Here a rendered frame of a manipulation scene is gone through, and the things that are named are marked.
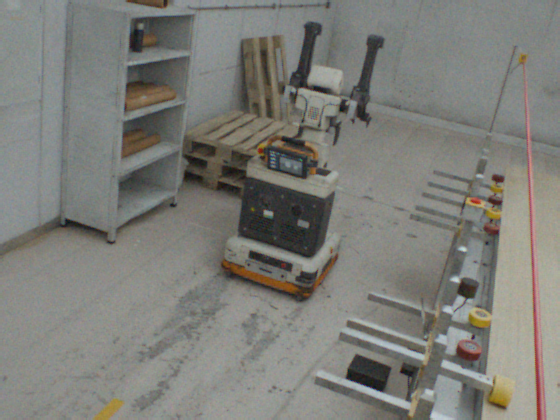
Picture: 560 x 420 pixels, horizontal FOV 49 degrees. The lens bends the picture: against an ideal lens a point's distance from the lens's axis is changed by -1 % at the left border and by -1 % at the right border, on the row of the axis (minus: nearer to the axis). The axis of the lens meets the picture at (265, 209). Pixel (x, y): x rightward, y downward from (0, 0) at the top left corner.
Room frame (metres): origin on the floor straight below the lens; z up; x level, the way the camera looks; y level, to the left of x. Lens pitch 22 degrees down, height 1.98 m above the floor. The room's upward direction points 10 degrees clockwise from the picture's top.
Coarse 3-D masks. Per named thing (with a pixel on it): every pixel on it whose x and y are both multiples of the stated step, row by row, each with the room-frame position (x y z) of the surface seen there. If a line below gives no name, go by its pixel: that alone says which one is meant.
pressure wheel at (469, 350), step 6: (462, 342) 1.76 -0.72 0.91; (468, 342) 1.77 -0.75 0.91; (474, 342) 1.77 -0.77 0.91; (456, 348) 1.75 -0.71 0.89; (462, 348) 1.72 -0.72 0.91; (468, 348) 1.73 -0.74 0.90; (474, 348) 1.74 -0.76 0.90; (480, 348) 1.74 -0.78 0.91; (462, 354) 1.72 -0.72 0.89; (468, 354) 1.71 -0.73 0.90; (474, 354) 1.71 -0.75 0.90; (480, 354) 1.72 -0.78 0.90; (468, 360) 1.71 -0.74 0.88; (474, 360) 1.71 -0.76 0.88
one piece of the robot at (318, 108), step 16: (304, 96) 3.90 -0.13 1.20; (320, 96) 3.87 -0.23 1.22; (336, 96) 3.88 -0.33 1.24; (304, 112) 3.88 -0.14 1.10; (320, 112) 3.85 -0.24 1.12; (336, 112) 3.85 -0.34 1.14; (304, 128) 3.93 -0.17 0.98; (320, 128) 3.84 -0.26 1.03; (320, 144) 3.89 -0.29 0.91; (320, 160) 3.88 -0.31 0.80
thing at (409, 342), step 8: (352, 320) 1.86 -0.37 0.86; (360, 320) 1.87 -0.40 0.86; (352, 328) 1.85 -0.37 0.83; (360, 328) 1.85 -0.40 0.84; (368, 328) 1.84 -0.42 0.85; (376, 328) 1.83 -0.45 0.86; (384, 328) 1.84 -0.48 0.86; (376, 336) 1.83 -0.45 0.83; (384, 336) 1.82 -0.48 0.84; (392, 336) 1.81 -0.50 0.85; (400, 336) 1.81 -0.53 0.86; (408, 336) 1.82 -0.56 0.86; (400, 344) 1.80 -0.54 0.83; (408, 344) 1.79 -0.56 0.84; (416, 344) 1.78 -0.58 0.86; (424, 344) 1.78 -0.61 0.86; (448, 352) 1.76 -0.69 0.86; (448, 360) 1.75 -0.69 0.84; (456, 360) 1.74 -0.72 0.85; (464, 360) 1.73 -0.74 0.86
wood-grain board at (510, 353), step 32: (512, 192) 3.58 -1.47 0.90; (544, 192) 3.70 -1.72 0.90; (512, 224) 3.01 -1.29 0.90; (544, 224) 3.09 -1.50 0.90; (512, 256) 2.58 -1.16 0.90; (544, 256) 2.64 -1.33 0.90; (512, 288) 2.25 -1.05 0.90; (544, 288) 2.30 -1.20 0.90; (512, 320) 1.98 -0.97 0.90; (544, 320) 2.02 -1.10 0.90; (512, 352) 1.76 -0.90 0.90; (544, 352) 1.79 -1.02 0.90; (480, 416) 1.42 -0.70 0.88; (512, 416) 1.42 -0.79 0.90
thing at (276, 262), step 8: (248, 248) 3.51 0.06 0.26; (240, 256) 3.52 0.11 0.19; (248, 256) 3.51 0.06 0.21; (256, 256) 3.49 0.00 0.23; (264, 256) 3.47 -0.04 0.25; (272, 256) 3.46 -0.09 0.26; (264, 264) 3.47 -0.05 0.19; (272, 264) 3.45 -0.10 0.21; (280, 264) 3.44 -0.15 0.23; (288, 264) 3.42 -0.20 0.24; (296, 264) 3.40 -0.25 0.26; (288, 272) 3.42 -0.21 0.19; (296, 272) 3.40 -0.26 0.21
